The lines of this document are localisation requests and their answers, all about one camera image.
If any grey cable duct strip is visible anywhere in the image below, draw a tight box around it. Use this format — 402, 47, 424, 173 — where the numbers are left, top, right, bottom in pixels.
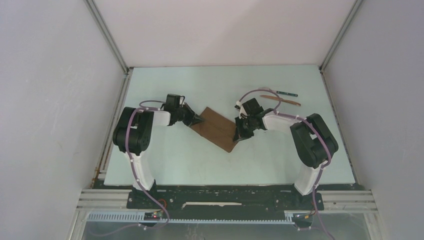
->
86, 211, 294, 225

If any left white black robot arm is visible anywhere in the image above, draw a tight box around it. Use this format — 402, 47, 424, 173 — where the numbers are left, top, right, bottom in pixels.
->
112, 93, 205, 208

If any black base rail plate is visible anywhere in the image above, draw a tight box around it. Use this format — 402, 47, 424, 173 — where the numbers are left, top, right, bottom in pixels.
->
126, 185, 324, 220

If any brown wooden knife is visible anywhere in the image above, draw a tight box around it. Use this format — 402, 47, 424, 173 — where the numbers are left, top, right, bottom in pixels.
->
260, 95, 301, 107

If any aluminium frame profile front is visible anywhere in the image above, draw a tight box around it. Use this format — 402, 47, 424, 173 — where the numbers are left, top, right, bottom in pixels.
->
66, 189, 130, 240

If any brown cloth napkin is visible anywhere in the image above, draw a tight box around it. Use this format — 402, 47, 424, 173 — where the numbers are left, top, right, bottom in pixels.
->
190, 107, 237, 153

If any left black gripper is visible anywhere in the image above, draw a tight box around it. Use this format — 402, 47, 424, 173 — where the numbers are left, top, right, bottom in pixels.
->
174, 102, 204, 127

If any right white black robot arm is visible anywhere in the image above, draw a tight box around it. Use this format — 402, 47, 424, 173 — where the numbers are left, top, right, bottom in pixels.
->
232, 98, 339, 209

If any right aluminium corner post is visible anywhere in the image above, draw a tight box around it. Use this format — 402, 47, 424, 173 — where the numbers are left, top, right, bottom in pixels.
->
319, 0, 365, 74

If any left aluminium corner post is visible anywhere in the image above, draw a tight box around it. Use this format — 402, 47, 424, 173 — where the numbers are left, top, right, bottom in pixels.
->
83, 0, 130, 74

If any aluminium corner post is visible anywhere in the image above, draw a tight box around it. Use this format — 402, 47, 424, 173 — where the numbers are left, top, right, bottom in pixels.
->
83, 0, 130, 74
319, 0, 365, 74

